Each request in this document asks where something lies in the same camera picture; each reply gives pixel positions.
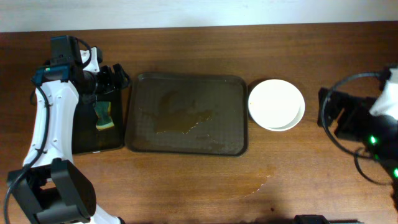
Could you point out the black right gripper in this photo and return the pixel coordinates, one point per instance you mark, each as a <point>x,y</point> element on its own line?
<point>347,104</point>

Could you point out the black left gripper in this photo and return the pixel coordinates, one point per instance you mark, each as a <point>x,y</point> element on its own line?
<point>110,83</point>

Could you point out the green yellow sponge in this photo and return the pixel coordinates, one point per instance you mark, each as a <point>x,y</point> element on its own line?
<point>103,112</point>

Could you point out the white plate with sauce stain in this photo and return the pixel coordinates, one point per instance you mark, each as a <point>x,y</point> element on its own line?
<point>277,120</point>

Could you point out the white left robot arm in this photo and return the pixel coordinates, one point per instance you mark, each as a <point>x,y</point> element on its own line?
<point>49,188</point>

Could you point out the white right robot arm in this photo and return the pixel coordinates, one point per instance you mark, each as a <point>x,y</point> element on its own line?
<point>382,143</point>

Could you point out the small black tray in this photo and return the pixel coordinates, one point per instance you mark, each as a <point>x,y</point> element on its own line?
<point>86,138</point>

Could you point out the large brown serving tray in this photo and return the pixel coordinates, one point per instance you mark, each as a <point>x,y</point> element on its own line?
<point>188,114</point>

